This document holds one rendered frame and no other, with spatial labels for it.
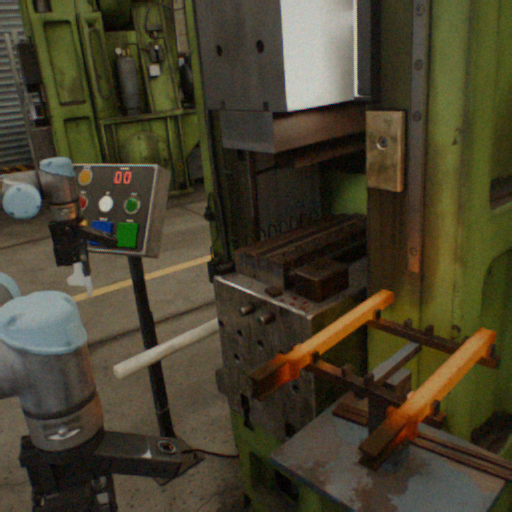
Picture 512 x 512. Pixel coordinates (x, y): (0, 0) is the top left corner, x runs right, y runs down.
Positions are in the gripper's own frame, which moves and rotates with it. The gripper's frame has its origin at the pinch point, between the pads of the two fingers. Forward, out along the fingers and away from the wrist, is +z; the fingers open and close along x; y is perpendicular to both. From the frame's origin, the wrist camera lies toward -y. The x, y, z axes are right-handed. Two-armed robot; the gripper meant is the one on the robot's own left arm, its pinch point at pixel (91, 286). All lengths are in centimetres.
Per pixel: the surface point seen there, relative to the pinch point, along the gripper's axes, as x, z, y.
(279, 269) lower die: 23, -4, -47
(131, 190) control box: -23.6, -19.4, -16.5
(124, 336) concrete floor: -146, 93, -7
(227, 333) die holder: 8.8, 19.0, -34.3
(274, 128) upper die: 24, -39, -48
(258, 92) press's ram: 20, -47, -46
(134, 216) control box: -18.8, -12.4, -15.8
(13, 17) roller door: -767, -130, 56
